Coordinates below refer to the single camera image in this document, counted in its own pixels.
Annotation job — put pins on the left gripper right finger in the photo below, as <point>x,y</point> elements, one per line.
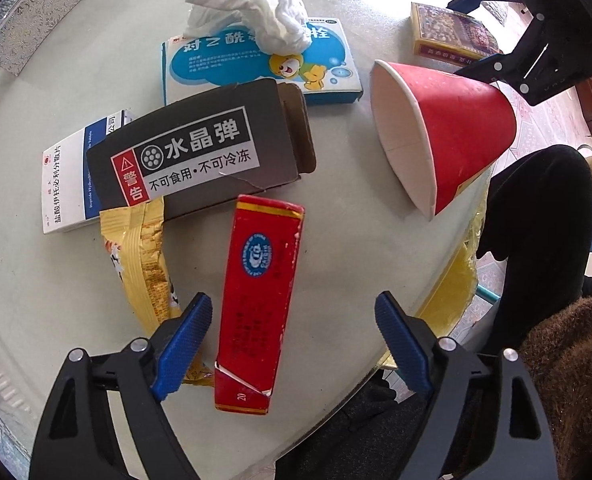
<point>515,432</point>

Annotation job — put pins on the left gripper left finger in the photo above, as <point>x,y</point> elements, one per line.
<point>76,438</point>

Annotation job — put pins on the red long carton box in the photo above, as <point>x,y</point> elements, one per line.
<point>258,287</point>

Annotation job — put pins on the white tissue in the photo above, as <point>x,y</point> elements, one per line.
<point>278,26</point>

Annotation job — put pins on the black cardboard warning box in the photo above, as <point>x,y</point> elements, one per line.
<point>207,149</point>

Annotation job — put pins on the dark patterned small box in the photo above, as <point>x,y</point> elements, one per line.
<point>449,36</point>

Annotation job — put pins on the brown fuzzy garment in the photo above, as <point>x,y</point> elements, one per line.
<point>558,355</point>

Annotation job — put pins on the red paper cup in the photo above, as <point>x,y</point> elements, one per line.
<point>439,131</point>

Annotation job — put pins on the yellow snack wrapper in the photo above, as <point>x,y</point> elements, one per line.
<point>133,239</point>

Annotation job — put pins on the person's black trouser leg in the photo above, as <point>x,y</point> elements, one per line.
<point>539,221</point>

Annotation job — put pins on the blue cartoon bear medicine box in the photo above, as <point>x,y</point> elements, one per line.
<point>325,72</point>

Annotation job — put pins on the white blue medicine box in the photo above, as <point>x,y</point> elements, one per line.
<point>68,197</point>

